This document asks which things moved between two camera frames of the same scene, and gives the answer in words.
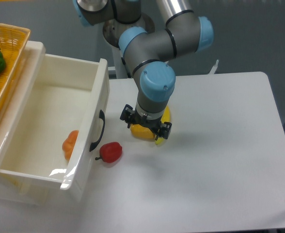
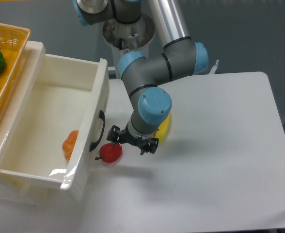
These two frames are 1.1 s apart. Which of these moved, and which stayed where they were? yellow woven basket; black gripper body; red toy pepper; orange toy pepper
Moved: black gripper body
Stayed: red toy pepper; yellow woven basket; orange toy pepper
